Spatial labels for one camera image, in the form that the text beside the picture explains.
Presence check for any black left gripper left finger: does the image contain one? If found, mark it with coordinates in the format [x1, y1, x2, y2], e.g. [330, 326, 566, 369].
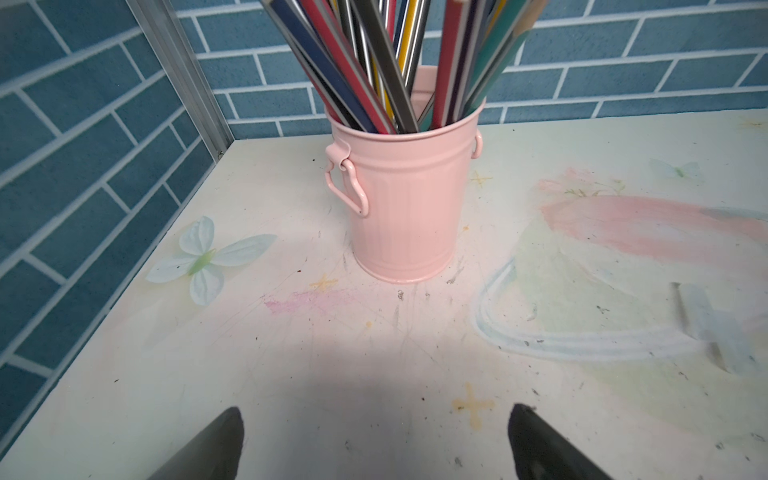
[149, 406, 245, 480]

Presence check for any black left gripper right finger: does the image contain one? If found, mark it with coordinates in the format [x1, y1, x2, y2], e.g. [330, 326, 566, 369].
[507, 403, 611, 480]

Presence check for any clear knife cap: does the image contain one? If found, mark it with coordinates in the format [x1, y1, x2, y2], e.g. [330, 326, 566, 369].
[711, 311, 758, 375]
[676, 283, 718, 343]

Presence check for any pink metal pencil cup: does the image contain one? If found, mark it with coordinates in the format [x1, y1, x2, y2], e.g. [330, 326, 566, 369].
[324, 64, 486, 285]

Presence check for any coloured pencils bundle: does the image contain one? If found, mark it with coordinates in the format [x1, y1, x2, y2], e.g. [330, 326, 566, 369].
[262, 1, 546, 135]

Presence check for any aluminium corner frame post left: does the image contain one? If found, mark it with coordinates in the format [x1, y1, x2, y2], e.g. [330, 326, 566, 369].
[126, 0, 234, 161]

